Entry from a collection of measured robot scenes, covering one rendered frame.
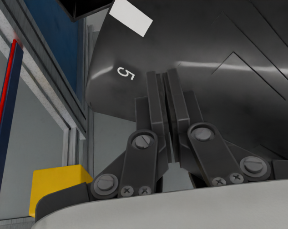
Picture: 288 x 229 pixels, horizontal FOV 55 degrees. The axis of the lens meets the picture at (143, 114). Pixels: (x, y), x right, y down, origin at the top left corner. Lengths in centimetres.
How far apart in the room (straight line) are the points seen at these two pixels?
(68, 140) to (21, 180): 54
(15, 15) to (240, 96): 36
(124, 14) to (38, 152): 103
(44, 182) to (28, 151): 65
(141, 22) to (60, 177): 42
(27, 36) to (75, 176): 27
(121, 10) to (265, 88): 12
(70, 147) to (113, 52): 46
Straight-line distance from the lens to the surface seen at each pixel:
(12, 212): 118
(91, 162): 111
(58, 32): 74
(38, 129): 127
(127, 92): 26
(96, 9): 40
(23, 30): 50
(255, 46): 21
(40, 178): 60
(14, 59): 45
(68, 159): 67
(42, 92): 58
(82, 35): 93
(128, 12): 22
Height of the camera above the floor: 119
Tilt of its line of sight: 31 degrees down
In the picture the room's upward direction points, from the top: 173 degrees clockwise
